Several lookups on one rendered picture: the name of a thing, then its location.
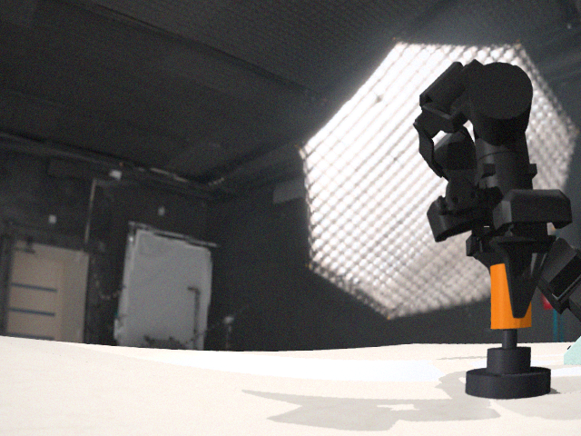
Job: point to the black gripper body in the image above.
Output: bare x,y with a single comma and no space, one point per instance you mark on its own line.
518,208

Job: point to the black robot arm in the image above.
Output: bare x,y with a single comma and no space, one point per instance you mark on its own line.
496,98

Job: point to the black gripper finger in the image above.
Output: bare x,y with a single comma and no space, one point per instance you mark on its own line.
488,259
524,258

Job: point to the black stepped round pedestal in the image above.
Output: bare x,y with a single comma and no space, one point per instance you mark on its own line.
508,374

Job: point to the orange cylinder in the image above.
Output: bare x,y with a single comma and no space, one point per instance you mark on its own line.
501,314

